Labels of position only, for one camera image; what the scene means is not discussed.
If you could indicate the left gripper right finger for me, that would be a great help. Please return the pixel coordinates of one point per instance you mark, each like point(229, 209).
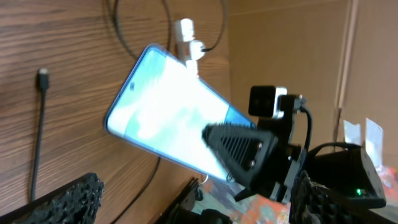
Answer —
point(314, 203)

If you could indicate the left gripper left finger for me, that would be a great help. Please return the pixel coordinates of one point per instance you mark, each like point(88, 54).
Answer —
point(76, 202)

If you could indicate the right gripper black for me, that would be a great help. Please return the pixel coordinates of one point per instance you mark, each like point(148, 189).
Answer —
point(263, 159)

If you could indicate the Samsung Galaxy smartphone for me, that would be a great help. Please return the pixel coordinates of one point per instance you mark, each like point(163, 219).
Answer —
point(163, 109)

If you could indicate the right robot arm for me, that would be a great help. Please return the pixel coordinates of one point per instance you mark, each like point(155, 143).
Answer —
point(342, 167)

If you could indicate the white charger plug adapter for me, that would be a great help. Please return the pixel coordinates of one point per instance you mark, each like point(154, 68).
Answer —
point(196, 49)

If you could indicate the white tape strips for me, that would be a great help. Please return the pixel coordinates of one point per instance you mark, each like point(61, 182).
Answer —
point(372, 140)

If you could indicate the cardboard backdrop panel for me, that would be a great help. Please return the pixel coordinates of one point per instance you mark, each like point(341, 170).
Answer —
point(341, 55)

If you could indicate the white power strip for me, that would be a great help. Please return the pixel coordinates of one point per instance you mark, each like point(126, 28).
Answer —
point(185, 39)

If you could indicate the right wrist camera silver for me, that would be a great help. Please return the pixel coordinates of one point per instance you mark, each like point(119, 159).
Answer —
point(264, 101)

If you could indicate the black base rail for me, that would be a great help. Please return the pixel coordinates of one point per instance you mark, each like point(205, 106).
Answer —
point(180, 211)

